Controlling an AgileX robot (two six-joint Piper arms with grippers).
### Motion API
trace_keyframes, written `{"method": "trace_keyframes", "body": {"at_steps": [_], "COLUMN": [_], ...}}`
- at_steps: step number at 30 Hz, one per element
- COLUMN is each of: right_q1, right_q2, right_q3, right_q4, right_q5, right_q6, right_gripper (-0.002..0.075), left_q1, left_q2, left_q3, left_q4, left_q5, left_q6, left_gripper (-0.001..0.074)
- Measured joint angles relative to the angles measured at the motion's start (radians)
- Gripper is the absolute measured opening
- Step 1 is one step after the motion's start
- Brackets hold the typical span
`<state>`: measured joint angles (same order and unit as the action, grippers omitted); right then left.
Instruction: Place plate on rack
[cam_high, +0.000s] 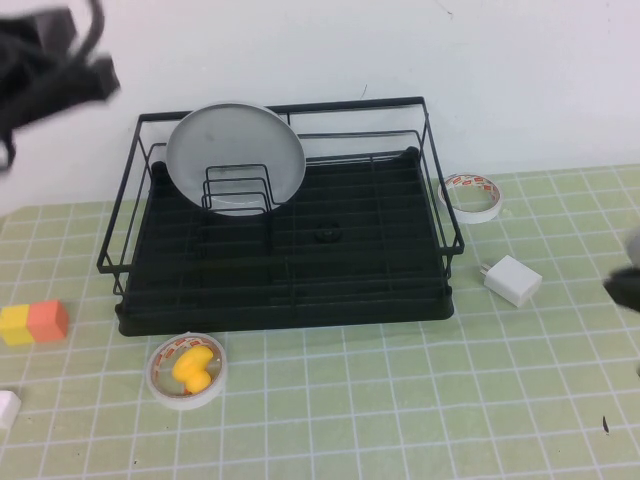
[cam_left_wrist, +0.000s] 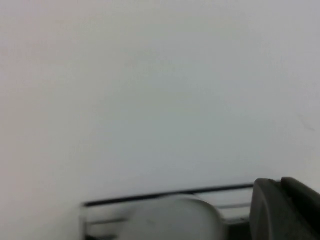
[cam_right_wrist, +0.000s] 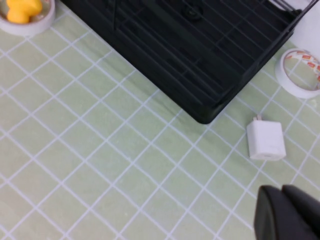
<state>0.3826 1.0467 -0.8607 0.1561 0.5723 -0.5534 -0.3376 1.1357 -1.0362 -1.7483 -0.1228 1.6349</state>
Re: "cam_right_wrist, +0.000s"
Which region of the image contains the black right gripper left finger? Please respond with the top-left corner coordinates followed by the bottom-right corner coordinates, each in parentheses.
top-left (253, 186), bottom-right (302, 240)

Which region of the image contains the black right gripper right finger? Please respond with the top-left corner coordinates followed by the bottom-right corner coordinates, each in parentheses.
top-left (281, 184), bottom-right (320, 240)

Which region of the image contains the white tape roll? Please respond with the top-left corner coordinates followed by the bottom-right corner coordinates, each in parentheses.
top-left (274, 48), bottom-right (320, 99)
top-left (0, 0), bottom-right (56, 36)

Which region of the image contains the green checked tablecloth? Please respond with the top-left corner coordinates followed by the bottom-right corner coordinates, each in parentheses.
top-left (0, 0), bottom-right (320, 240)

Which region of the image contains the yellow rubber duck toy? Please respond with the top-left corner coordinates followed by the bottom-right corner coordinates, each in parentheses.
top-left (6, 0), bottom-right (43, 25)

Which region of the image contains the white USB wall charger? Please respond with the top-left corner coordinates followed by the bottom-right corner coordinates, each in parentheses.
top-left (246, 114), bottom-right (287, 161)

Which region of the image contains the black wire dish rack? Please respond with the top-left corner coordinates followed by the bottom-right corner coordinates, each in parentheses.
top-left (109, 0), bottom-right (317, 111)

